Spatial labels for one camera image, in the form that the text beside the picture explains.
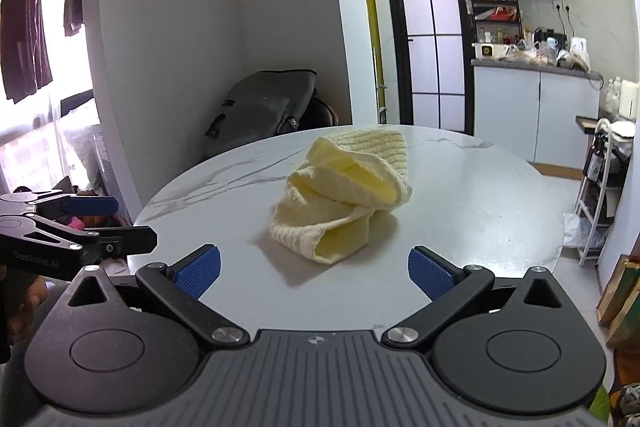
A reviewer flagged white electric kettle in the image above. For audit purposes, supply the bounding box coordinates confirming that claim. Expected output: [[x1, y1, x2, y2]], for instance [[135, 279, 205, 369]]
[[570, 37, 591, 70]]

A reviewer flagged white toaster appliance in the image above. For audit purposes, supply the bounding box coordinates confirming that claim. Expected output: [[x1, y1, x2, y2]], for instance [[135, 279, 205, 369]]
[[473, 42, 509, 61]]

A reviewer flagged brown paper bag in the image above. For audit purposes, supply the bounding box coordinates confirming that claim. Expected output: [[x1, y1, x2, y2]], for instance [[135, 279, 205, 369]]
[[597, 255, 639, 350]]

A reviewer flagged pink plush toy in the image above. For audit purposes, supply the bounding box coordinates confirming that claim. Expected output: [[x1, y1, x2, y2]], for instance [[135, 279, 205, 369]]
[[68, 217, 86, 231]]

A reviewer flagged white metal trolley rack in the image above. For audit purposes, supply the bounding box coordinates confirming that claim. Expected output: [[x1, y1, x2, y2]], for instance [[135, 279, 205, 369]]
[[575, 117, 636, 265]]

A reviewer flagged dark grey backpack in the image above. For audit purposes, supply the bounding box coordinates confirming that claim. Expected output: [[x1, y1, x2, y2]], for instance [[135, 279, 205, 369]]
[[204, 69, 317, 159]]

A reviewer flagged black framed glass door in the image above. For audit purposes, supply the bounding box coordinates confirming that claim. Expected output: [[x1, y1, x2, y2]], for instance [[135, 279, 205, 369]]
[[390, 0, 474, 135]]

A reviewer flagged white lower kitchen cabinet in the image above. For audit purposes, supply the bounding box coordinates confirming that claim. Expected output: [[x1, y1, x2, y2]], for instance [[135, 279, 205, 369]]
[[472, 60, 603, 170]]

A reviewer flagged black chair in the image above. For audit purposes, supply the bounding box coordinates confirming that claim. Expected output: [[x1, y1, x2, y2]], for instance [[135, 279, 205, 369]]
[[299, 90, 340, 130]]

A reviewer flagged yellow vertical pipe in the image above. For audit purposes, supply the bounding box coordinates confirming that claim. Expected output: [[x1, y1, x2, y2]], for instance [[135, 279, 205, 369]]
[[366, 0, 387, 124]]

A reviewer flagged pale yellow knit towel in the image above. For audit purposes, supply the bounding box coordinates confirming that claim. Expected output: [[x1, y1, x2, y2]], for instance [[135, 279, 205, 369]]
[[269, 126, 412, 265]]

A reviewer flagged person's left hand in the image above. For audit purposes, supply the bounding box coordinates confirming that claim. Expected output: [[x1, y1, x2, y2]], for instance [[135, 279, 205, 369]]
[[8, 277, 49, 343]]

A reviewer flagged black spice shelf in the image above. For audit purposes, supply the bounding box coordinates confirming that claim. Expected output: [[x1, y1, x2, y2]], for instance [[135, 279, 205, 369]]
[[470, 0, 523, 44]]

